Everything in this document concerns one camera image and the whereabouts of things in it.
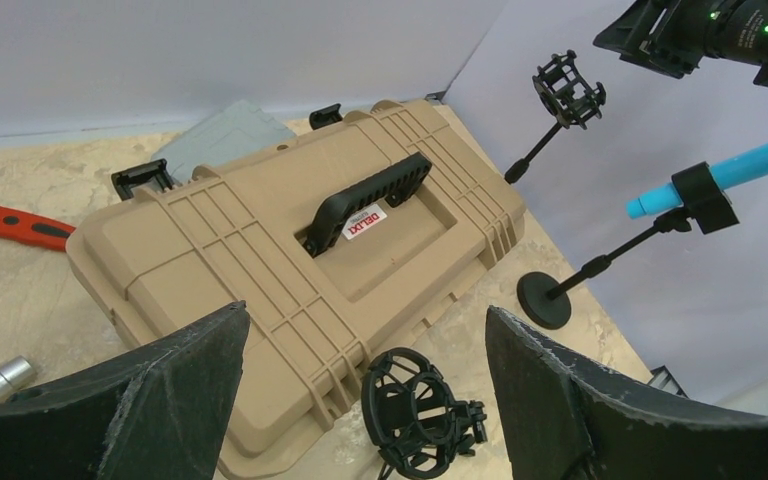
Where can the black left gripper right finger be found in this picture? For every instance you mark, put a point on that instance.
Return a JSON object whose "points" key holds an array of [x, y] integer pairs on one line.
{"points": [[566, 416]]}

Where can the tan plastic tool case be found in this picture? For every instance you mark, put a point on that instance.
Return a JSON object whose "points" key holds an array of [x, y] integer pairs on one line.
{"points": [[159, 261]]}

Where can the black tripod shock mount stand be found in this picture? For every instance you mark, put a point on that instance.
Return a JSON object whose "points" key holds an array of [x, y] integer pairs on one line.
{"points": [[413, 418]]}

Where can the blue microphone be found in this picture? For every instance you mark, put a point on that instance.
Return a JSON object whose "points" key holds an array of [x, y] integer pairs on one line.
{"points": [[746, 167]]}

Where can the grey flat sheet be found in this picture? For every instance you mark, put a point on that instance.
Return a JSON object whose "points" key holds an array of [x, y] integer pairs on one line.
{"points": [[234, 132]]}

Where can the red small tool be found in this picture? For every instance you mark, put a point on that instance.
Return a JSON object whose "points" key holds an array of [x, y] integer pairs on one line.
{"points": [[33, 229]]}

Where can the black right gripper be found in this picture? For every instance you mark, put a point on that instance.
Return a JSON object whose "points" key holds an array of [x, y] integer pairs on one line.
{"points": [[690, 31]]}

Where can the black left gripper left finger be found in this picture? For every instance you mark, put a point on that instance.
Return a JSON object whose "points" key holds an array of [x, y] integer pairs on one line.
{"points": [[160, 411]]}

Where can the black shock mount round-base stand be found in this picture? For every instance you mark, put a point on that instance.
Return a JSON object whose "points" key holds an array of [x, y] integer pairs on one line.
{"points": [[567, 97]]}

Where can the aluminium table frame rail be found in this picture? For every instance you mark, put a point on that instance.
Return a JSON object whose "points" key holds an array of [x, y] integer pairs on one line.
{"points": [[662, 379]]}

